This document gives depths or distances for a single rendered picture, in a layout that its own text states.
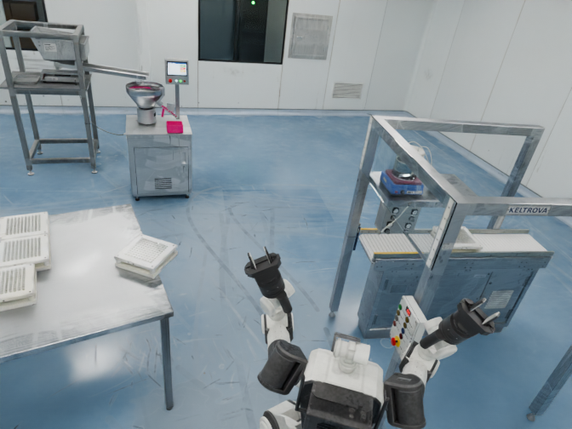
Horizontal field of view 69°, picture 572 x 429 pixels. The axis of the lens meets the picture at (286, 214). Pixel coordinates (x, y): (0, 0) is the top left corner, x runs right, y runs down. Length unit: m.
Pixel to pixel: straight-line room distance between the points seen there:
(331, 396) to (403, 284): 1.71
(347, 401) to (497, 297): 2.27
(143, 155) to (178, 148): 0.35
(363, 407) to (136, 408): 1.72
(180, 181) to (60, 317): 2.61
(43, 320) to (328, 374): 1.38
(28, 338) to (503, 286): 2.99
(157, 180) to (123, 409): 2.44
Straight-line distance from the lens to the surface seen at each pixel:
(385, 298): 3.07
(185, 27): 6.99
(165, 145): 4.41
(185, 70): 4.58
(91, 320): 2.23
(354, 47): 7.80
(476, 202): 1.83
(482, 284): 3.37
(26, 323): 2.30
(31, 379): 3.17
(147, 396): 2.91
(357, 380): 1.50
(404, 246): 2.92
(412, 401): 1.53
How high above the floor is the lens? 2.37
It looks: 31 degrees down
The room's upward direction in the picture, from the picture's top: 7 degrees clockwise
